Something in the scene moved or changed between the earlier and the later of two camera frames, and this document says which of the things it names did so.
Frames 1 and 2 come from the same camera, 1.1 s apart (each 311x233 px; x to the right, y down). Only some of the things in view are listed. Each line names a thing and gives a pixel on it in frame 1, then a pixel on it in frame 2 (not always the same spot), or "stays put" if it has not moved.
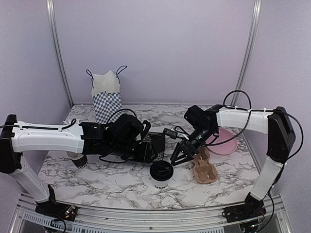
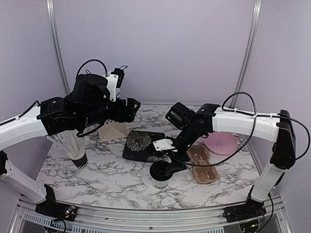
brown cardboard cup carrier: x=204 y=172 stays put
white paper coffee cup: x=161 y=184 stays put
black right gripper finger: x=180 y=155 → x=175 y=165
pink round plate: x=225 y=148 stays put
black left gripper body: x=126 y=153 → x=119 y=115
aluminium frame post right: x=257 y=8 stays put
